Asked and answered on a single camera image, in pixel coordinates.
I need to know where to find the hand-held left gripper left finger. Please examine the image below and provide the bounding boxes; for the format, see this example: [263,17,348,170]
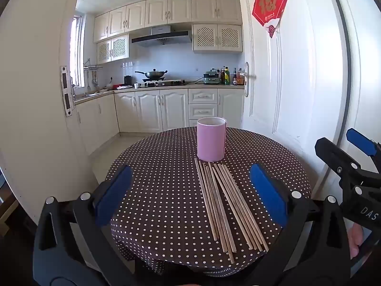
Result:
[32,165,140,286]

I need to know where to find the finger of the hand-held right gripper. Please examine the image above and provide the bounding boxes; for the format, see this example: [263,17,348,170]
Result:
[346,128,381,172]
[315,137,381,204]

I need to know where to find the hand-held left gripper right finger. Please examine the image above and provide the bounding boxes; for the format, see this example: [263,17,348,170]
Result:
[247,163,352,286]

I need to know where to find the bundle of wooden chopsticks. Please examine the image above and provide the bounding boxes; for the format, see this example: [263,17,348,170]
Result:
[194,157,270,264]

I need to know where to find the pink cylindrical utensil holder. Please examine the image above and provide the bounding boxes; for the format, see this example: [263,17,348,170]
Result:
[197,117,227,161]

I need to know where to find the person's right hand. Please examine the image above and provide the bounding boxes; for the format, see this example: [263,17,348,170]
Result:
[348,225,366,260]

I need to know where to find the brown polka dot tablecloth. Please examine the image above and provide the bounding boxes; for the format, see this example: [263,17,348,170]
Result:
[105,127,312,276]

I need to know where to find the white door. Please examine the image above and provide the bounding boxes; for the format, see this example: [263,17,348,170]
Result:
[235,0,343,203]

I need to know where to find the cream lower kitchen cabinets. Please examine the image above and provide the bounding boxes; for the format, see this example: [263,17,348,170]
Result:
[74,88,245,155]

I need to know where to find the cream kitchen cabinets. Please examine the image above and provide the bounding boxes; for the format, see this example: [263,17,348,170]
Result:
[93,0,242,43]
[74,88,245,155]

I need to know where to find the kitchen countertop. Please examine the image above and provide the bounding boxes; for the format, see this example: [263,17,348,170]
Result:
[74,83,245,105]

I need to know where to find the gas stove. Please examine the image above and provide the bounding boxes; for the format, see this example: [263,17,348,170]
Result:
[142,79,186,87]

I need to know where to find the row of condiment bottles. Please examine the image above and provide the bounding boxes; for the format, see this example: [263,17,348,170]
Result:
[220,66,245,86]

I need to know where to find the metal wok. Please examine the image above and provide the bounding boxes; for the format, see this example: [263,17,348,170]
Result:
[135,68,168,81]

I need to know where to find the small lattice door cabinet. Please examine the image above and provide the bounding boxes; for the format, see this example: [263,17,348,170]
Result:
[96,34,130,64]

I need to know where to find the kitchen window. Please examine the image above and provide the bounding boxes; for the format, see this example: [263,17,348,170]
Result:
[70,14,85,88]

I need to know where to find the red paper door decoration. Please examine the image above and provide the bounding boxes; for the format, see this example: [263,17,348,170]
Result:
[251,0,292,39]

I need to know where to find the wide lattice door cabinet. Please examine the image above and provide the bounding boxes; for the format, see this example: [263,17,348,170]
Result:
[192,24,243,53]

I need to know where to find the range hood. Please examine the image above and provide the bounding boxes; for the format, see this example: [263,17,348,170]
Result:
[131,25,192,47]

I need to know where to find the cream upper kitchen cabinets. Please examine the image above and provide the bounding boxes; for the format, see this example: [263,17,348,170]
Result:
[93,0,242,43]

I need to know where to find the white door handle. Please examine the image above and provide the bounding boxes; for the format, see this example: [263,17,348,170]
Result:
[238,62,256,97]

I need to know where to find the door frame latch plate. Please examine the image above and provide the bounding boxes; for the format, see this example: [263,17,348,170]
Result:
[60,66,74,117]

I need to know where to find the wall utensil rack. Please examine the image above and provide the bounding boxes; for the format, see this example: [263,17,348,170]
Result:
[83,58,103,91]

